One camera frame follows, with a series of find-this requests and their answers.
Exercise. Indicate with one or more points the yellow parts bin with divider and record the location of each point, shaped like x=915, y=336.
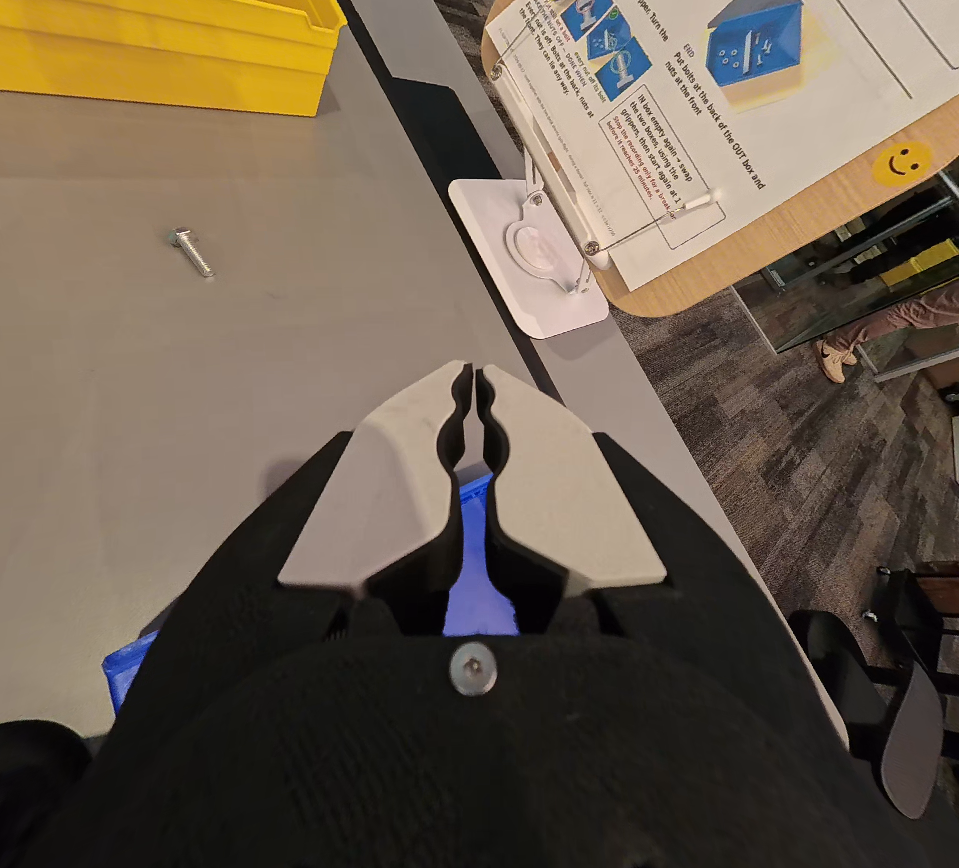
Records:
x=150, y=51

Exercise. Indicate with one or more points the white stand base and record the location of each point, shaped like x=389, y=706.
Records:
x=487, y=224

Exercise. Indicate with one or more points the yellow smiley sticker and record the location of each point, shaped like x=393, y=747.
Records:
x=902, y=164

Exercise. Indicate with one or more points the blue parts bin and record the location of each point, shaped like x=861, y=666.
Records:
x=476, y=583

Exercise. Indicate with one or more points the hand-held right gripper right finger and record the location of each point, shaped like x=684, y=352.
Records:
x=577, y=501

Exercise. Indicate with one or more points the black swivel chair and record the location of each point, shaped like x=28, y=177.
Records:
x=910, y=740

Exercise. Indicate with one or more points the steel hex bolt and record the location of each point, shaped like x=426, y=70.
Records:
x=193, y=252

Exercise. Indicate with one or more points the black caster frame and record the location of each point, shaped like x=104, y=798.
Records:
x=921, y=621

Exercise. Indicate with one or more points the small yellow bin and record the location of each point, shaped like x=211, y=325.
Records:
x=925, y=269

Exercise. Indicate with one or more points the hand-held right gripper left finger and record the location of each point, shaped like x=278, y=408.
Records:
x=374, y=493

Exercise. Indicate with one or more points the instruction sheet on stand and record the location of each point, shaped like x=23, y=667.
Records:
x=749, y=261

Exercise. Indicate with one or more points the glass partition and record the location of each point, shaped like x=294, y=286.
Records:
x=861, y=284

